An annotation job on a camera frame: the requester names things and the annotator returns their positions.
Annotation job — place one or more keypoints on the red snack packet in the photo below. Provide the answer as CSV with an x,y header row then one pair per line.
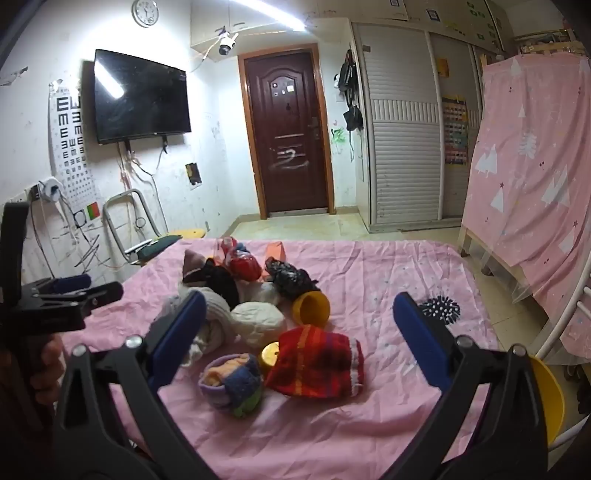
x,y
242,265

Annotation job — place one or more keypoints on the eye chart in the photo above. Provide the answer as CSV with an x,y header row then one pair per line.
x,y
69,138

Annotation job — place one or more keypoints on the small white sock ball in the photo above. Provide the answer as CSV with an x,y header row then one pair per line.
x,y
263,293

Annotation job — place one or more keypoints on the orange box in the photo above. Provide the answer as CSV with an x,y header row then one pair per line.
x,y
276,251

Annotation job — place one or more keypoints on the black sock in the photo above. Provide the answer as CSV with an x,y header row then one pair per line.
x,y
221,279

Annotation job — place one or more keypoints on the yellow plastic basin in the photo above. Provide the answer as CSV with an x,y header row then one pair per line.
x,y
549,401

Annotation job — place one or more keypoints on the person's left hand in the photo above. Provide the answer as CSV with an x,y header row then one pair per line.
x,y
50,369

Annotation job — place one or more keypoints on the dark green cushion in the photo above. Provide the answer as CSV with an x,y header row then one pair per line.
x,y
157,247

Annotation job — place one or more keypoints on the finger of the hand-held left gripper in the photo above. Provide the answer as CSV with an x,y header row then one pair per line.
x,y
60,307
14,249

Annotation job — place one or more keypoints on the white charger device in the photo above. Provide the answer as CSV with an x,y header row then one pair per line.
x,y
51,190

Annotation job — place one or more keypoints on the round white sock ball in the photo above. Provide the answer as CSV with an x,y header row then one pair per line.
x,y
258,323

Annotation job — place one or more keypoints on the red plaid sock ball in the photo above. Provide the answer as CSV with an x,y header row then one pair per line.
x,y
318,364

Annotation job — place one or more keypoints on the colourful grid poster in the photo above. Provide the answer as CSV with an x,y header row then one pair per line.
x,y
455,131

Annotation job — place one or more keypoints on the yellow paper note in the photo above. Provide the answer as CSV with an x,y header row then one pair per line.
x,y
443,68

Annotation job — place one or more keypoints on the brown door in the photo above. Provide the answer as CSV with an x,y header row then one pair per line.
x,y
286,138

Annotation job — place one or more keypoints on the pink bedsheet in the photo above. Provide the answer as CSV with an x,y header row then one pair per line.
x,y
369,277

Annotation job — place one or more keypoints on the white security camera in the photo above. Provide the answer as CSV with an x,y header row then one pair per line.
x,y
227,44

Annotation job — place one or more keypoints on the yellow board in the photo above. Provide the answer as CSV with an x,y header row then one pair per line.
x,y
189,233

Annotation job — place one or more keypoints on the yellow plastic cup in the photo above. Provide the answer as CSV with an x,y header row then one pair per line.
x,y
313,308

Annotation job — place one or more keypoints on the shiny yellow lid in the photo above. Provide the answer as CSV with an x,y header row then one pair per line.
x,y
269,357

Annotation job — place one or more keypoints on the pink tree-print curtain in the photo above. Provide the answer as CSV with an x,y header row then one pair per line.
x,y
531,184

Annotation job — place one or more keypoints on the loose white sock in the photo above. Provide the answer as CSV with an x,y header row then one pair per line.
x,y
214,318

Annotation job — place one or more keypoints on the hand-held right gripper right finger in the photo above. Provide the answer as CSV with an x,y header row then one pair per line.
x,y
420,341

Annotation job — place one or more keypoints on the metal folding chair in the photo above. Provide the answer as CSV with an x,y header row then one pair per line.
x,y
134,217

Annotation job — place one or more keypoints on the small black hanging bag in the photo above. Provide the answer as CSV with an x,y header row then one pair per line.
x,y
354,118

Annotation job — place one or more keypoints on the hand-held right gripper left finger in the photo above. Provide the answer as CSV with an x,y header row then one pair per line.
x,y
178,341

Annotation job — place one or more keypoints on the wooden bed frame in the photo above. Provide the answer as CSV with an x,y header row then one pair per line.
x,y
498,265

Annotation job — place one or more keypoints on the wall clock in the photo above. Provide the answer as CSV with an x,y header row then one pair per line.
x,y
145,12

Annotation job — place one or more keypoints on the black wall television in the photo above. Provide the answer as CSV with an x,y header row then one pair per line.
x,y
143,97

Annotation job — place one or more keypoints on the black cloth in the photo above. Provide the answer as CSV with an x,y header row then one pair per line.
x,y
291,277

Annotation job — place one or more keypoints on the white slatted wardrobe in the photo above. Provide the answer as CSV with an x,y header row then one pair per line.
x,y
406,138

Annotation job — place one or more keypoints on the large black hanging bag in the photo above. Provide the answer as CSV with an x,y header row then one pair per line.
x,y
348,76

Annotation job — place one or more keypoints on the white metal rail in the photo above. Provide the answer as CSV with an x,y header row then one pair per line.
x,y
565,323

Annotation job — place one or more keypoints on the purple multicolour sock ball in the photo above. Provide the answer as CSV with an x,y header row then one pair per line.
x,y
231,385

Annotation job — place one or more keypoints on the maroon pointed sock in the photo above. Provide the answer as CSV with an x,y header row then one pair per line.
x,y
193,267

